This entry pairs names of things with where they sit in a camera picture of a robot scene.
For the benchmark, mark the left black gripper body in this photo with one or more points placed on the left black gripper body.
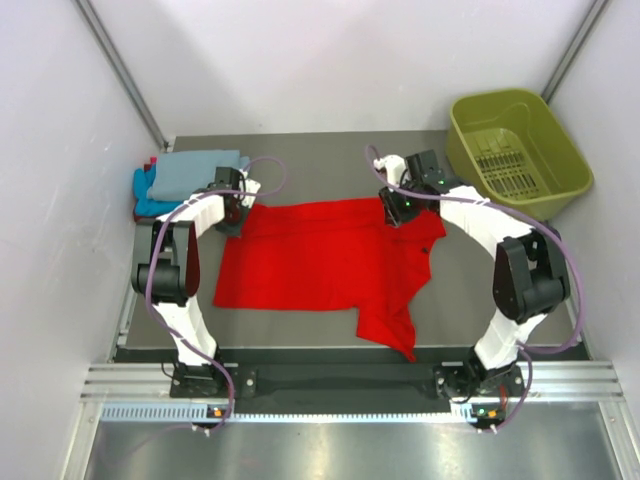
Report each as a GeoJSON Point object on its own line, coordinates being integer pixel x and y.
{"type": "Point", "coordinates": [233, 224]}

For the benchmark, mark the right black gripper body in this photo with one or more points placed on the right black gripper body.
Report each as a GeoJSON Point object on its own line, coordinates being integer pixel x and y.
{"type": "Point", "coordinates": [401, 205]}

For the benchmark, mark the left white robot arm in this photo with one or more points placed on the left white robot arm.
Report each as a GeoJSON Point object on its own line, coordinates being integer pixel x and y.
{"type": "Point", "coordinates": [166, 271]}

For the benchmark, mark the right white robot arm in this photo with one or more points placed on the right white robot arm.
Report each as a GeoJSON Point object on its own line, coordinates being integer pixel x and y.
{"type": "Point", "coordinates": [530, 277]}

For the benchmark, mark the grey-blue folded t shirt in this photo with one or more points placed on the grey-blue folded t shirt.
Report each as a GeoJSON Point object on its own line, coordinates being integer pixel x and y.
{"type": "Point", "coordinates": [179, 174]}

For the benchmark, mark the bright blue folded t shirt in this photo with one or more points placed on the bright blue folded t shirt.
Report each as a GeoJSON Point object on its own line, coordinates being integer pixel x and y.
{"type": "Point", "coordinates": [167, 206]}

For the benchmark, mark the green plastic basket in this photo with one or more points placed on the green plastic basket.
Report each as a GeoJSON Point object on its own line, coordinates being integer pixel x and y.
{"type": "Point", "coordinates": [510, 146]}

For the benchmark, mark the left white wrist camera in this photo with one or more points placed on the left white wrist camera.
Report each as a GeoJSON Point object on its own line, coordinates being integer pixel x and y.
{"type": "Point", "coordinates": [249, 189]}

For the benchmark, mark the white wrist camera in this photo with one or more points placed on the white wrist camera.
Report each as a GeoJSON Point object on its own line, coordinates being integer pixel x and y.
{"type": "Point", "coordinates": [249, 189]}
{"type": "Point", "coordinates": [394, 168]}

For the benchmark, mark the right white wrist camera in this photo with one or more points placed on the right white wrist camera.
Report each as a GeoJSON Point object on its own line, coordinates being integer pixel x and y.
{"type": "Point", "coordinates": [394, 168]}

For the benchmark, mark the white slotted cable duct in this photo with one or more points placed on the white slotted cable duct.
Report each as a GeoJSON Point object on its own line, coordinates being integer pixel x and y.
{"type": "Point", "coordinates": [208, 414]}

